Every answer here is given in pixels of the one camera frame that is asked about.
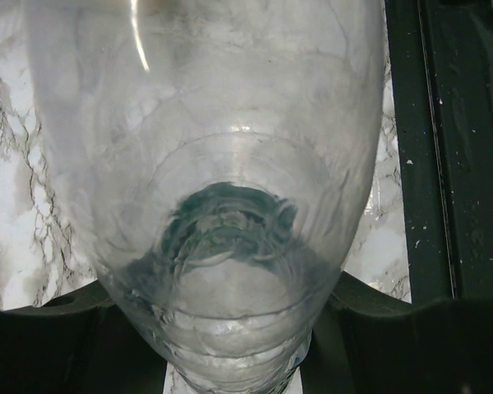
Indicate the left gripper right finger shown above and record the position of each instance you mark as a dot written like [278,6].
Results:
[368,342]

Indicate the green label water bottle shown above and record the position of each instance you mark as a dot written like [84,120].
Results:
[214,159]

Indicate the black mounting base rail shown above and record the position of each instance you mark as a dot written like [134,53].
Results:
[441,54]

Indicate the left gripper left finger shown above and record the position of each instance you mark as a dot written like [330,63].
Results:
[80,342]

